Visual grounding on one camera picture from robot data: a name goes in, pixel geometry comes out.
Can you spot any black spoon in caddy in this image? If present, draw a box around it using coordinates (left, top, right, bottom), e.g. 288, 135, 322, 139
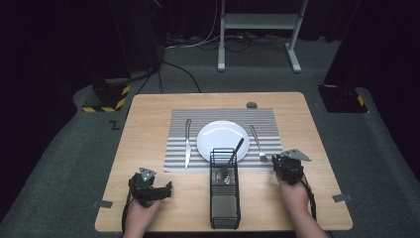
217, 137, 246, 179

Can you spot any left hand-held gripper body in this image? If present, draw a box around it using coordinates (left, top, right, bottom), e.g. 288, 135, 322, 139
128, 167, 160, 209

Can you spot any grey tape piece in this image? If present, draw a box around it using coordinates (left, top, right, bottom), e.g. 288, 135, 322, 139
92, 199, 114, 209
332, 193, 354, 203

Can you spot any person's right hand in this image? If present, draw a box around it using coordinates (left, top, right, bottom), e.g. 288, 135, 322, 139
274, 172, 312, 213

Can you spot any black floor cable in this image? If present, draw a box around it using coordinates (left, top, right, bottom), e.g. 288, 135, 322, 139
160, 59, 203, 94

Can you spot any person's left hand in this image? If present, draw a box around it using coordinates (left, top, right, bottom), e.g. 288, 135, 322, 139
124, 197, 163, 234

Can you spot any white floor cable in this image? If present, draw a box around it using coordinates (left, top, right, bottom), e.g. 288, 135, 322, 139
163, 0, 222, 52

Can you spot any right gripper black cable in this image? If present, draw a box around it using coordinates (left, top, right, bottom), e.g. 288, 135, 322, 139
300, 175, 319, 222

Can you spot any black stand with hazard-striped base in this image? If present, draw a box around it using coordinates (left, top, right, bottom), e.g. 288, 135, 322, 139
316, 0, 420, 114
81, 0, 166, 114

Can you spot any grey striped placemat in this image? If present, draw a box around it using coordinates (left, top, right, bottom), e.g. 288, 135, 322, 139
162, 108, 288, 174

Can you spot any silver fork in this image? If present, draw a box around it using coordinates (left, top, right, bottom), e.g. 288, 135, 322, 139
249, 124, 270, 164

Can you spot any black wire cutlery holder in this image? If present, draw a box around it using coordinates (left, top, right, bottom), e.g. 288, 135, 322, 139
208, 148, 242, 231

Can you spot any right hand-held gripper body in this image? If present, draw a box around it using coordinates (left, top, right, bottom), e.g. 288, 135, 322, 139
275, 148, 312, 186

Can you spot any white round plate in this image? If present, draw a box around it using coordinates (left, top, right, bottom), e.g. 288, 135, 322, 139
196, 119, 251, 164

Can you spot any white metal stand frame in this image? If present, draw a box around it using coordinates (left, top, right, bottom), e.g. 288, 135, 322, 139
216, 0, 310, 74

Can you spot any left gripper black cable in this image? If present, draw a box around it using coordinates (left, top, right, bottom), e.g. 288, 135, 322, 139
120, 186, 134, 234

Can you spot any tangle of black floor cables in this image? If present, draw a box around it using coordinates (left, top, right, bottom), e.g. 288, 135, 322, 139
194, 33, 289, 54

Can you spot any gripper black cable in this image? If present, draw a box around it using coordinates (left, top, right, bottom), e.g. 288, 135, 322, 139
120, 186, 134, 234
300, 175, 319, 222

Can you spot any silver table knife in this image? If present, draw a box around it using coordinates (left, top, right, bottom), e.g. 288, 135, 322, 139
184, 118, 193, 170

